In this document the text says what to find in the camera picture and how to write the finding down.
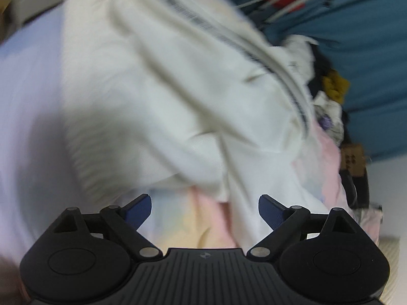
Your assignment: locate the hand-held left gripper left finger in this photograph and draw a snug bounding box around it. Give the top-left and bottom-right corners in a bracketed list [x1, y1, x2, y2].
[51, 193, 163, 262]

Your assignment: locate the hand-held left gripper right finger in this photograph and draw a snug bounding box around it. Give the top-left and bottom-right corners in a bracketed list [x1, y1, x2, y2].
[246, 194, 360, 260]

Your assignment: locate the cream sweatshirt with dark stripe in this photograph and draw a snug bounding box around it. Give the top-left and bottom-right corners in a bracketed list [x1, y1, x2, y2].
[62, 0, 334, 249]

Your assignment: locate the white clothes hanger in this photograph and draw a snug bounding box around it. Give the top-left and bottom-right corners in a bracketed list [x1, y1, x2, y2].
[263, 0, 318, 25]

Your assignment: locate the white printed cloth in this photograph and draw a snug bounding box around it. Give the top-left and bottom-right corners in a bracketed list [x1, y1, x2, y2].
[313, 91, 346, 145]

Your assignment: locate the pastel bed sheet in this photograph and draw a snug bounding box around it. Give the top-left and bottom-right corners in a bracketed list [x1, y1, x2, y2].
[0, 6, 384, 255]

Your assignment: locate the yellow cloth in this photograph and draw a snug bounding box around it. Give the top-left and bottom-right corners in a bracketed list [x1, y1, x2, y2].
[321, 71, 351, 105]

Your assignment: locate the blue blanket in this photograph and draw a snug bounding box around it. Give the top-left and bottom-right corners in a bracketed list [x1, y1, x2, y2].
[207, 0, 407, 166]

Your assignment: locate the black cloth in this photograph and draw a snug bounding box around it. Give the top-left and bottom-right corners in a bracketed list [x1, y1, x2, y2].
[306, 44, 335, 100]

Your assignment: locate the plain white cloth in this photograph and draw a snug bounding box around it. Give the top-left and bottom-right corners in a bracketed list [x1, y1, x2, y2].
[282, 34, 320, 82]

